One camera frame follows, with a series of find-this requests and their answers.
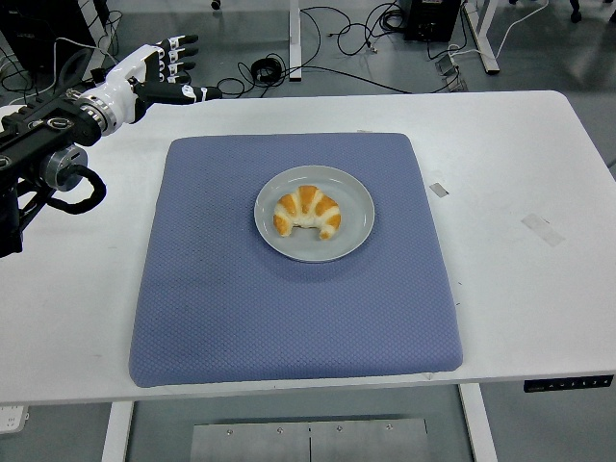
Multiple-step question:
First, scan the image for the blue quilted mat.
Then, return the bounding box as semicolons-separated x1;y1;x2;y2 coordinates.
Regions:
128;133;465;389

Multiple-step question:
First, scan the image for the round grey plate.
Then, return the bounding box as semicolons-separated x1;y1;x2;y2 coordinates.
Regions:
253;165;376;264

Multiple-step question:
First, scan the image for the large clear tape piece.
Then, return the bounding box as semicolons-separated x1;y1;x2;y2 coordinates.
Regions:
520;213;566;248

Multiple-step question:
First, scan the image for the large black box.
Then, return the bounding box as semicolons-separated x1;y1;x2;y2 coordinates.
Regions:
0;0;96;74

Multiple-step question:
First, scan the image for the golden croissant bread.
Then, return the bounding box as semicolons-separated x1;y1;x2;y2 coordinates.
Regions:
272;184;343;241

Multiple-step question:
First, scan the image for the long black floor cable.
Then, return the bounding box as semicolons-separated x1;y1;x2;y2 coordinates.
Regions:
287;65;414;95

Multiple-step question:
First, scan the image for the white table leg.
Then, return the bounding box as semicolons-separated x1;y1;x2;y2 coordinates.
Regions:
457;383;500;462
100;400;136;462

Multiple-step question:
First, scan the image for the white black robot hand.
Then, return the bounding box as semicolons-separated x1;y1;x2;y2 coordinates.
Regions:
94;33;224;129

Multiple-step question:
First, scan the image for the grey foot pedal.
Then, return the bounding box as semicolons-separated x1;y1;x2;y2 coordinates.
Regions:
434;52;470;93

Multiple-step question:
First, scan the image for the black table control panel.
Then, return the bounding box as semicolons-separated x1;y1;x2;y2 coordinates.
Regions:
523;373;616;394

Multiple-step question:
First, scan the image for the grey metal plate with screws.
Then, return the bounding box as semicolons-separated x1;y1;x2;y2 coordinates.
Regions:
190;418;429;462

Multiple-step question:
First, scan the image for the white power strip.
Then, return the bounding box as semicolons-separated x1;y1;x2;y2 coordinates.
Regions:
0;405;29;435

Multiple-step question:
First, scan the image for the coiled black cable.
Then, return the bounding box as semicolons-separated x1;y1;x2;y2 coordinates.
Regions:
249;57;286;84

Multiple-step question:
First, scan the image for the black computer case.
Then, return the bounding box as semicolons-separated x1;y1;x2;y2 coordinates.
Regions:
402;0;462;42

